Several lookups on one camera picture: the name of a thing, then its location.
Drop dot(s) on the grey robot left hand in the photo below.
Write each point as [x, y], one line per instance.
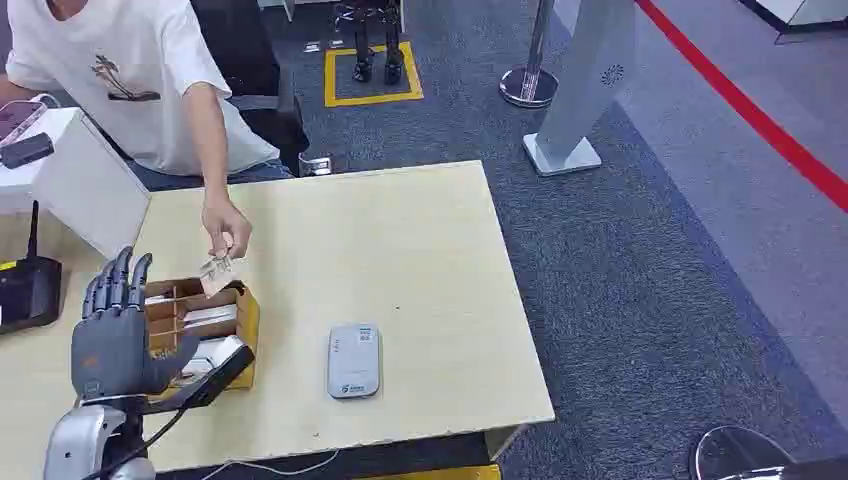
[109, 354]

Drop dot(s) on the person's hand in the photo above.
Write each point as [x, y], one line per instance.
[225, 222]

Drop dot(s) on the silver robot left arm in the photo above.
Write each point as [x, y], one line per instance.
[83, 437]

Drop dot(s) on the white card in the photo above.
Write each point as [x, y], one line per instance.
[159, 300]
[210, 314]

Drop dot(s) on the wooden card box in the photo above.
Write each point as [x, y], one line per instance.
[246, 318]

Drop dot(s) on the black router with antenna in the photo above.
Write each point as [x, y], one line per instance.
[30, 295]

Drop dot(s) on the black glossy card scanner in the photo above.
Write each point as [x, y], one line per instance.
[218, 368]

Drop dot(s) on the white box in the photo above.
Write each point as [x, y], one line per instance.
[86, 179]

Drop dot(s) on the black office chair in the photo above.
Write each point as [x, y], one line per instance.
[255, 60]

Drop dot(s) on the person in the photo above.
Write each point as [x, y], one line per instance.
[132, 73]

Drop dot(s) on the grey flat card reader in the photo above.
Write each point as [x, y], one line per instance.
[353, 361]

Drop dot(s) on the black pouch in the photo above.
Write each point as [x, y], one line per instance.
[25, 151]

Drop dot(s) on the pink phone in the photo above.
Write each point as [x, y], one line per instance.
[18, 119]

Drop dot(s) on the yellow floor tape strip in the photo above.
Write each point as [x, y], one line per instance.
[437, 473]

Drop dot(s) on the grey pillar stand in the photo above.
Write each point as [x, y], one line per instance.
[583, 79]

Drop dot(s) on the chrome round base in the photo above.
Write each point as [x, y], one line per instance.
[735, 457]

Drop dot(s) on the white platform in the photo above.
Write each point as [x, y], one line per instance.
[808, 10]

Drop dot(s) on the chrome stanchion post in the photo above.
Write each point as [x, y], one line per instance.
[530, 83]

